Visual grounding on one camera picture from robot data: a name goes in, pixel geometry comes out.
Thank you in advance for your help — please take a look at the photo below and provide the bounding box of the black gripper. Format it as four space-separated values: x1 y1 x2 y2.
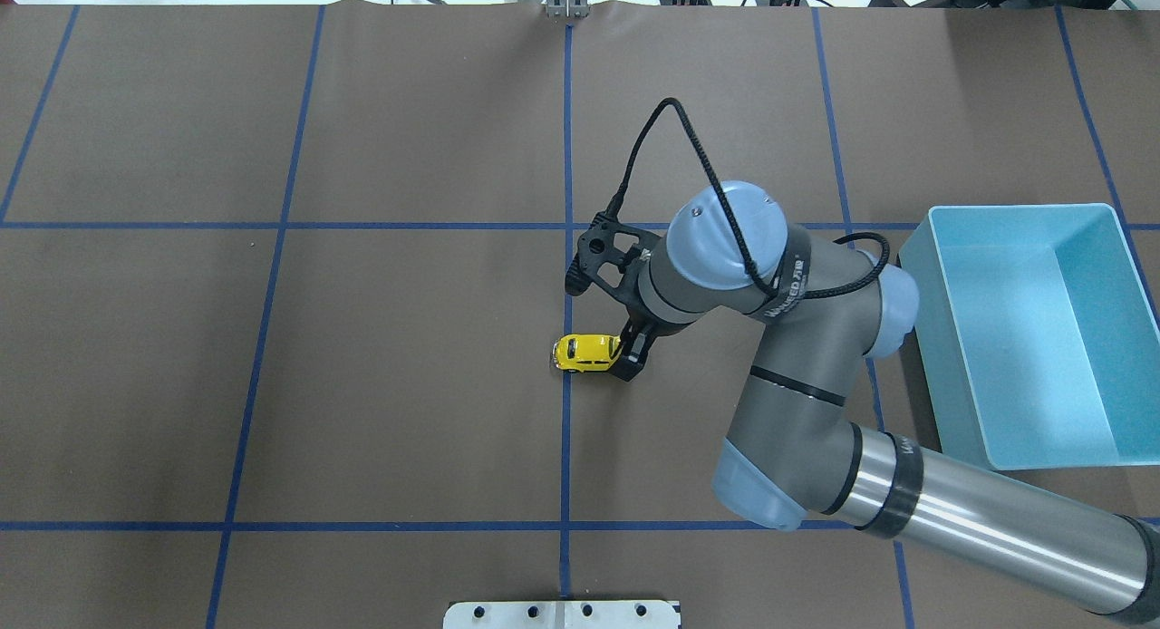
609 310 662 382

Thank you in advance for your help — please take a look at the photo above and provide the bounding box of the yellow beetle toy car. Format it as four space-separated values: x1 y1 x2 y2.
550 334 622 373

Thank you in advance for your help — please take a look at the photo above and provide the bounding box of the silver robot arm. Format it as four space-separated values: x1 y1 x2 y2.
577 180 1157 628

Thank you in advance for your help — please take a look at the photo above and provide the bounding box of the light blue plastic bin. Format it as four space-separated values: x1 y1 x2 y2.
900 203 1159 471

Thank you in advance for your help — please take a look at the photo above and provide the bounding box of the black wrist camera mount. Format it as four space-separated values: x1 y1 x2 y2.
564 211 662 310

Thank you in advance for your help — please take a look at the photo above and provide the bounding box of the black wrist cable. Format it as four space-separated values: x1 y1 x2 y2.
606 97 893 302

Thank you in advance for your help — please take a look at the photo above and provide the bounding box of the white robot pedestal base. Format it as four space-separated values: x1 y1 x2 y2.
442 599 683 628

